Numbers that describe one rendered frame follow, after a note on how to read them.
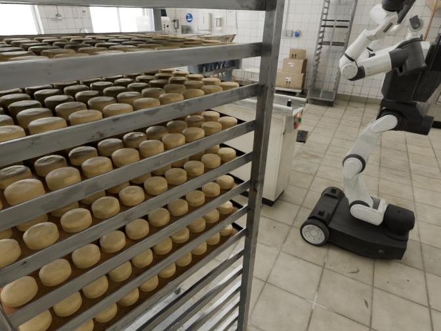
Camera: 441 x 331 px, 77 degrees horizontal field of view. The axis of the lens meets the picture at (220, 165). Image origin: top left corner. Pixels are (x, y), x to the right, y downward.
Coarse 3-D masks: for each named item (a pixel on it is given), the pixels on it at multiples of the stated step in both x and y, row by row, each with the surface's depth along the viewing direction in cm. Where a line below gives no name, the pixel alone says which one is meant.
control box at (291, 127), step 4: (300, 108) 216; (296, 112) 207; (300, 112) 214; (292, 116) 201; (296, 116) 208; (300, 116) 217; (288, 120) 204; (292, 120) 203; (296, 120) 211; (288, 124) 205; (292, 124) 206; (296, 124) 214; (300, 124) 223; (288, 128) 207; (292, 128) 208; (288, 132) 208
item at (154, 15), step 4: (148, 12) 86; (152, 12) 85; (156, 12) 85; (160, 12) 86; (148, 16) 87; (152, 16) 85; (156, 16) 86; (160, 16) 87; (148, 20) 87; (152, 20) 86; (156, 20) 86; (160, 20) 87; (152, 24) 87; (156, 24) 87; (160, 24) 88; (152, 28) 87; (156, 28) 87; (160, 28) 88; (176, 292) 148
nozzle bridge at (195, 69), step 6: (234, 60) 257; (240, 60) 256; (186, 66) 207; (192, 66) 204; (198, 66) 221; (210, 66) 234; (222, 66) 250; (228, 66) 254; (234, 66) 257; (240, 66) 259; (192, 72) 206; (198, 72) 224; (210, 72) 228; (216, 72) 235; (222, 72) 270; (228, 72) 266; (222, 78) 273; (228, 78) 269
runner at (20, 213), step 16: (240, 128) 67; (192, 144) 57; (208, 144) 61; (144, 160) 50; (160, 160) 53; (176, 160) 56; (96, 176) 44; (112, 176) 46; (128, 176) 49; (64, 192) 42; (80, 192) 43; (96, 192) 46; (16, 208) 38; (32, 208) 39; (48, 208) 41; (0, 224) 37; (16, 224) 38
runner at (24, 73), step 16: (192, 48) 49; (208, 48) 51; (224, 48) 54; (240, 48) 57; (256, 48) 61; (0, 64) 31; (16, 64) 32; (32, 64) 33; (48, 64) 34; (64, 64) 36; (80, 64) 37; (96, 64) 38; (112, 64) 40; (128, 64) 42; (144, 64) 44; (160, 64) 45; (176, 64) 48; (192, 64) 50; (0, 80) 32; (16, 80) 33; (32, 80) 34; (48, 80) 35; (64, 80) 36
